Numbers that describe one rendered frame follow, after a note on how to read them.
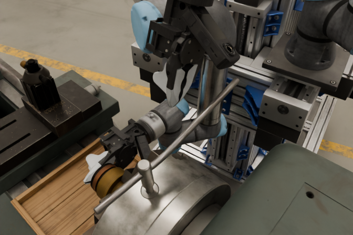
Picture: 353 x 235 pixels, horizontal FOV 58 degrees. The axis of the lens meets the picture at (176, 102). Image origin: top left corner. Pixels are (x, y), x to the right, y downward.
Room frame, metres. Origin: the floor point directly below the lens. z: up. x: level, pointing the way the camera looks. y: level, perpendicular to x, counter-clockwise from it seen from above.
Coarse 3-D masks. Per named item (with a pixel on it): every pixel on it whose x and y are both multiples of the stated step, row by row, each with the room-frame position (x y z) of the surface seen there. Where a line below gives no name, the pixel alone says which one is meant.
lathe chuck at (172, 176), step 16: (176, 160) 0.39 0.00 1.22; (192, 160) 0.41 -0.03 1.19; (160, 176) 0.34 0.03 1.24; (176, 176) 0.34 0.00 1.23; (192, 176) 0.35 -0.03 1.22; (128, 192) 0.31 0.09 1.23; (160, 192) 0.31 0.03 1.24; (176, 192) 0.31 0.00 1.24; (112, 208) 0.29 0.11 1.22; (128, 208) 0.28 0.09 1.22; (144, 208) 0.28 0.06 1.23; (160, 208) 0.28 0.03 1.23; (112, 224) 0.26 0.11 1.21; (128, 224) 0.26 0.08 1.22; (144, 224) 0.25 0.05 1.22
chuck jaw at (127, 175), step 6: (156, 150) 0.44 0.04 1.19; (162, 150) 0.45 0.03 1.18; (150, 156) 0.43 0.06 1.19; (156, 156) 0.42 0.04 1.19; (174, 156) 0.42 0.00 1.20; (180, 156) 0.43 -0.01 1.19; (132, 168) 0.44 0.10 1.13; (126, 174) 0.42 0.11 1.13; (132, 174) 0.41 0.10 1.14; (126, 180) 0.41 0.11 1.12
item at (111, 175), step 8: (104, 168) 0.44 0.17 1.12; (112, 168) 0.44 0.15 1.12; (120, 168) 0.45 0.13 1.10; (96, 176) 0.43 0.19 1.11; (104, 176) 0.42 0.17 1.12; (112, 176) 0.42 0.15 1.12; (120, 176) 0.42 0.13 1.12; (96, 184) 0.41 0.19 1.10; (104, 184) 0.40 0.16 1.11; (112, 184) 0.40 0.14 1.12; (120, 184) 0.40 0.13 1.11; (96, 192) 0.40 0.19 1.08; (104, 192) 0.39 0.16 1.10; (112, 192) 0.39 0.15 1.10
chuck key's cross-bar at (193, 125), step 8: (232, 80) 0.46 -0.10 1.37; (224, 88) 0.45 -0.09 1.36; (232, 88) 0.45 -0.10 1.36; (216, 96) 0.43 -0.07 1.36; (224, 96) 0.43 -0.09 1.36; (216, 104) 0.42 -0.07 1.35; (208, 112) 0.40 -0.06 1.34; (200, 120) 0.39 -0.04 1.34; (192, 128) 0.38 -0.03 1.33; (184, 136) 0.37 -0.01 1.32; (176, 144) 0.35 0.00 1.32; (168, 152) 0.34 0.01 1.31; (160, 160) 0.33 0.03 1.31; (152, 168) 0.31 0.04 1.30; (136, 176) 0.30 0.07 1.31; (128, 184) 0.28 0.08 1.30; (120, 192) 0.27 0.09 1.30; (104, 200) 0.26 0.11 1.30; (112, 200) 0.26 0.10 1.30; (96, 208) 0.24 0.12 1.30; (104, 208) 0.25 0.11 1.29
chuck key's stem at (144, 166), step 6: (138, 162) 0.31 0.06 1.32; (144, 162) 0.31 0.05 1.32; (138, 168) 0.30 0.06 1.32; (144, 168) 0.30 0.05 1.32; (150, 168) 0.30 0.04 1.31; (144, 174) 0.30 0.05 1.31; (150, 174) 0.30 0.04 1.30; (144, 180) 0.30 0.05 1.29; (150, 180) 0.30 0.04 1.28; (144, 186) 0.30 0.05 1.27; (150, 186) 0.30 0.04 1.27; (150, 192) 0.31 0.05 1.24
